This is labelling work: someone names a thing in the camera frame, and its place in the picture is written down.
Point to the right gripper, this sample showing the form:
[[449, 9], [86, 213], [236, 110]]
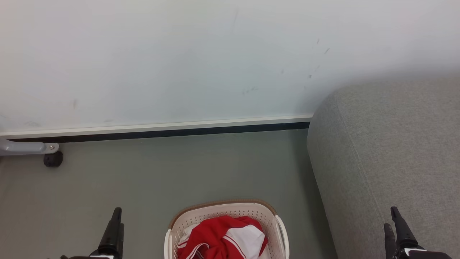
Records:
[[424, 254]]

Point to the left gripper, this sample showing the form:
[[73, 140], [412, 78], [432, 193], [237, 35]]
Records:
[[90, 257]]

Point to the red and white garment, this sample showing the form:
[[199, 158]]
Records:
[[215, 237]]

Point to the grey fabric sofa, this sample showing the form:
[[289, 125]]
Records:
[[388, 158]]

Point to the black caster wheel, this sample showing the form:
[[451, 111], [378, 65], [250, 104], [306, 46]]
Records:
[[53, 159]]

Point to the white and black baseboard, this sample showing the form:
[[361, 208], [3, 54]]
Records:
[[154, 130]]

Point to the grey metal stand leg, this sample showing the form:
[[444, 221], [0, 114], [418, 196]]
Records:
[[21, 147]]

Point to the white perforated laundry basket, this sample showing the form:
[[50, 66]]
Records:
[[251, 210]]

